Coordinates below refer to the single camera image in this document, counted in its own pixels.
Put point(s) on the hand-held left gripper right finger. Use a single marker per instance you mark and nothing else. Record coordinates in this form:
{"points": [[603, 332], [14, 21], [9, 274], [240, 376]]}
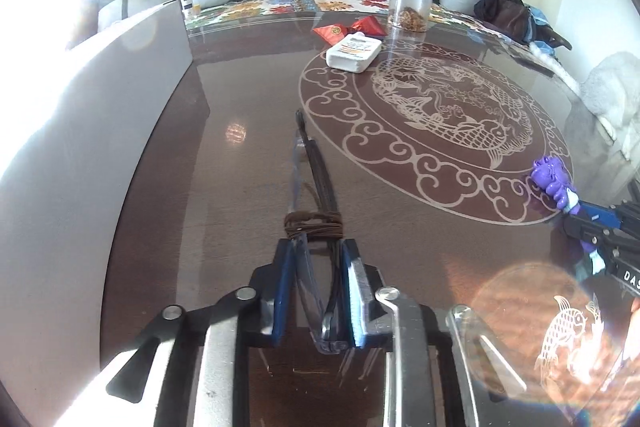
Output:
{"points": [[356, 297]]}

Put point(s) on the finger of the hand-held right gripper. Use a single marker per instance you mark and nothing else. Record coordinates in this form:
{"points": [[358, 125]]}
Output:
{"points": [[598, 263], [600, 214]]}

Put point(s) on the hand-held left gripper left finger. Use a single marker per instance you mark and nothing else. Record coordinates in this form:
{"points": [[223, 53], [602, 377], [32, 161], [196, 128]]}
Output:
{"points": [[281, 292]]}

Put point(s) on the purple toy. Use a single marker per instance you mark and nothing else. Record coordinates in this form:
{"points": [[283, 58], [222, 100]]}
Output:
{"points": [[550, 179]]}

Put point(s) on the brown patterned glass desktop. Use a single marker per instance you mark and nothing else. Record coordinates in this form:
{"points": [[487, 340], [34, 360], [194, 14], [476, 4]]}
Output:
{"points": [[225, 207]]}

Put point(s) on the white fluffy blanket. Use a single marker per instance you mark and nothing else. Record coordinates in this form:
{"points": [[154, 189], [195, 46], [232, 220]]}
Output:
{"points": [[615, 92]]}

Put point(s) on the dark clothes pile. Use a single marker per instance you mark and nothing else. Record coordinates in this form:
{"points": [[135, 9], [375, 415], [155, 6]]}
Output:
{"points": [[505, 14]]}

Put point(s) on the white panel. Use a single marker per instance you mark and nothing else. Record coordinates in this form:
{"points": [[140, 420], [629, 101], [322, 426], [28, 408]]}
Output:
{"points": [[100, 132]]}

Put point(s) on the white lotion tube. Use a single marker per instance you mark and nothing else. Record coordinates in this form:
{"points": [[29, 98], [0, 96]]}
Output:
{"points": [[352, 53]]}

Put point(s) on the flat red packet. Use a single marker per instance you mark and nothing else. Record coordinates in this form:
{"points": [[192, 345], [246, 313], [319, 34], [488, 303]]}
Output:
{"points": [[331, 34]]}

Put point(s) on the red pyramid packet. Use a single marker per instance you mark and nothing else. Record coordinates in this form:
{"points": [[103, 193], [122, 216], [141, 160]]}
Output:
{"points": [[369, 27]]}

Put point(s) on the clear plastic jar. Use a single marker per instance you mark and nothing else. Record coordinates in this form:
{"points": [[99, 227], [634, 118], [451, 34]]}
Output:
{"points": [[410, 2]]}

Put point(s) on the floral blanket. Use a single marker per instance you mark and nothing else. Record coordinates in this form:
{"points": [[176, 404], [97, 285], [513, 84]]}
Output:
{"points": [[280, 4]]}

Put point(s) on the small white bottle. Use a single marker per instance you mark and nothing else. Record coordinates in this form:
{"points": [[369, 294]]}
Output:
{"points": [[187, 2]]}

